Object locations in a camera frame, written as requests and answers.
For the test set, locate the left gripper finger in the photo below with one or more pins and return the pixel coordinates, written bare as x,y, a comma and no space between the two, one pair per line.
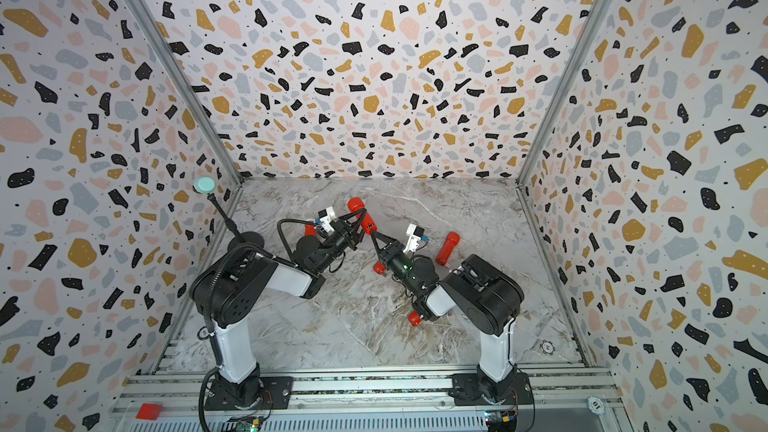
360,228
346,224

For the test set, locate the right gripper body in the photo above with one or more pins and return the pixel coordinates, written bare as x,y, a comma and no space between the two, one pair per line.
407,269

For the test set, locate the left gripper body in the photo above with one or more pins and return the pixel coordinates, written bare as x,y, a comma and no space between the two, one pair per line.
340,244

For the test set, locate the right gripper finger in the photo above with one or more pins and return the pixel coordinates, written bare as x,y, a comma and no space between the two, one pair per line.
382,255
383,241

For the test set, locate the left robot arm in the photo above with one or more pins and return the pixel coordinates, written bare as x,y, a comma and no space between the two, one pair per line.
227,291

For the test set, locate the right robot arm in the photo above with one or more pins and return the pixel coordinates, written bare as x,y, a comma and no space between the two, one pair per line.
488,297

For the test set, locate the microphone stand green head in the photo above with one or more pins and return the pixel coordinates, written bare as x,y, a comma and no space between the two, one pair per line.
206,185

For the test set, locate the round marker sticker left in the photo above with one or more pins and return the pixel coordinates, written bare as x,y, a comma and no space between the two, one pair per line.
203,333

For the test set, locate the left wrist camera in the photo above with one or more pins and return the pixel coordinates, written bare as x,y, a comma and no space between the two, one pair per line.
325,219

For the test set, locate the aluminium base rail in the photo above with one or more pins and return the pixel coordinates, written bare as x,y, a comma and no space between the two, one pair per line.
431,398

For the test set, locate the red block on rail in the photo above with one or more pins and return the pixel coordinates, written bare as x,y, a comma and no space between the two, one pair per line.
149,412

